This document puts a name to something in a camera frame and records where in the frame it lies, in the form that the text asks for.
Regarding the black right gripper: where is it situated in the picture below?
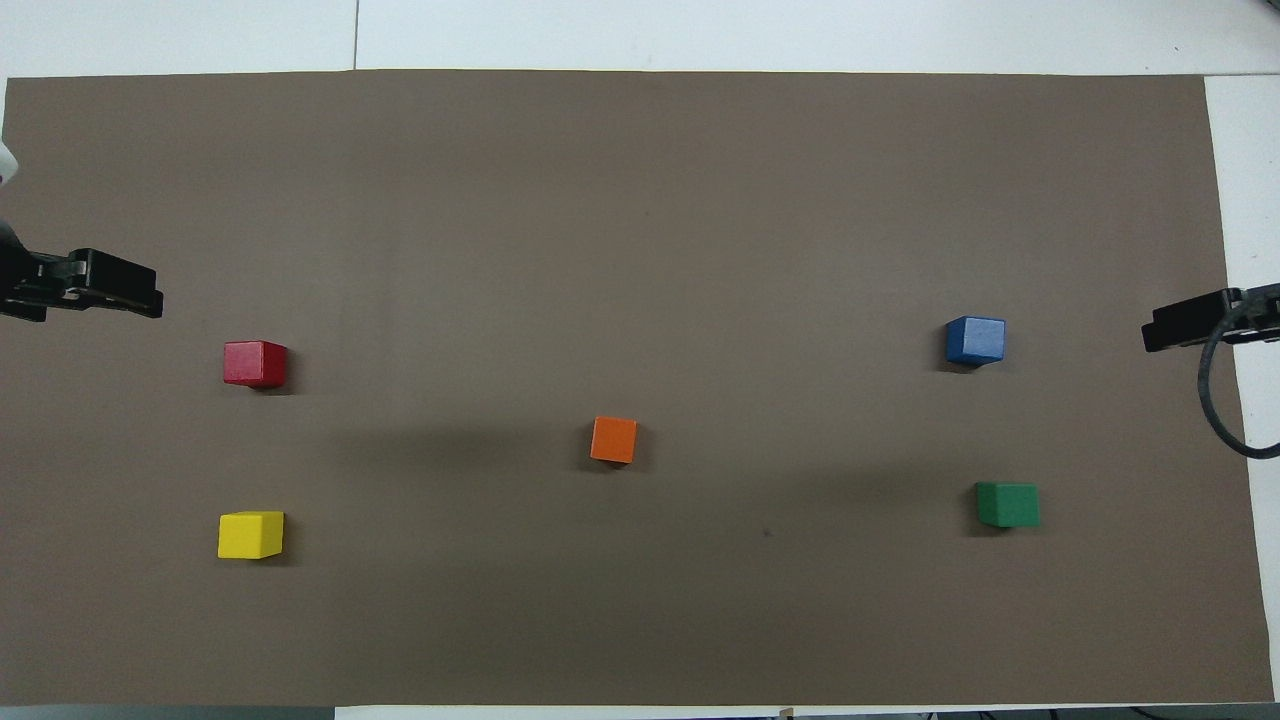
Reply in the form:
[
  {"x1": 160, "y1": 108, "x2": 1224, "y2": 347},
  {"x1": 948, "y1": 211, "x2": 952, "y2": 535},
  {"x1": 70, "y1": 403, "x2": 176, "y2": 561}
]
[{"x1": 1142, "y1": 283, "x2": 1280, "y2": 353}]

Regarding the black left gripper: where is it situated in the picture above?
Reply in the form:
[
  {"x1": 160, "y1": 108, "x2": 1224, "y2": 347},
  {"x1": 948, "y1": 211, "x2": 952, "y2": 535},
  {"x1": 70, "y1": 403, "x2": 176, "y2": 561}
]
[{"x1": 0, "y1": 220, "x2": 164, "y2": 323}]

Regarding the red wooden block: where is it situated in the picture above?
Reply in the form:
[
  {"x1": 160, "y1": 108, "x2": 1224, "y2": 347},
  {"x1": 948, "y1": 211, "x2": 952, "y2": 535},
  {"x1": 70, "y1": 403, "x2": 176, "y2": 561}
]
[{"x1": 223, "y1": 340, "x2": 289, "y2": 389}]

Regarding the blue wooden block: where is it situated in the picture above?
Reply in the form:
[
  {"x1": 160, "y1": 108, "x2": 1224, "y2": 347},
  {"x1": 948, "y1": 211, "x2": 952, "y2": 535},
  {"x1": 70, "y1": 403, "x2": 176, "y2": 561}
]
[{"x1": 946, "y1": 316, "x2": 1007, "y2": 365}]

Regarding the green wooden block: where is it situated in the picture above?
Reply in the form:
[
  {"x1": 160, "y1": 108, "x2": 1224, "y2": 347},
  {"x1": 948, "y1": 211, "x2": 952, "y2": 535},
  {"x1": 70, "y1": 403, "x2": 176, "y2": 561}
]
[{"x1": 976, "y1": 482, "x2": 1041, "y2": 529}]

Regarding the yellow wooden block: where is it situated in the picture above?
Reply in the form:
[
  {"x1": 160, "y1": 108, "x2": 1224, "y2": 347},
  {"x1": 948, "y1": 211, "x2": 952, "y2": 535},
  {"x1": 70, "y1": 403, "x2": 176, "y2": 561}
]
[{"x1": 218, "y1": 511, "x2": 285, "y2": 560}]

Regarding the orange wooden block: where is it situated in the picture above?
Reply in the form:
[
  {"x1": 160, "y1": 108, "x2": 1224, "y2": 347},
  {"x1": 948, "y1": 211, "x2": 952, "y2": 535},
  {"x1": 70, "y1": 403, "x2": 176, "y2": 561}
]
[{"x1": 590, "y1": 416, "x2": 639, "y2": 465}]

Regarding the brown table mat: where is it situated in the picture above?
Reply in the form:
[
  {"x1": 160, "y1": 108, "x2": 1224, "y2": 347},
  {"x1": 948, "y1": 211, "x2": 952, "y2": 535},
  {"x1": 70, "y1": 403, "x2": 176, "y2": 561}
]
[{"x1": 0, "y1": 70, "x2": 1276, "y2": 707}]

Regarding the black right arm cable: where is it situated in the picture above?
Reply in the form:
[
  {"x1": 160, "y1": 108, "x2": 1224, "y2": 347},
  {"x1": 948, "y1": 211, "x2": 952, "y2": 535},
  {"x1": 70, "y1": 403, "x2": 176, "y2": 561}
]
[{"x1": 1198, "y1": 298, "x2": 1280, "y2": 460}]

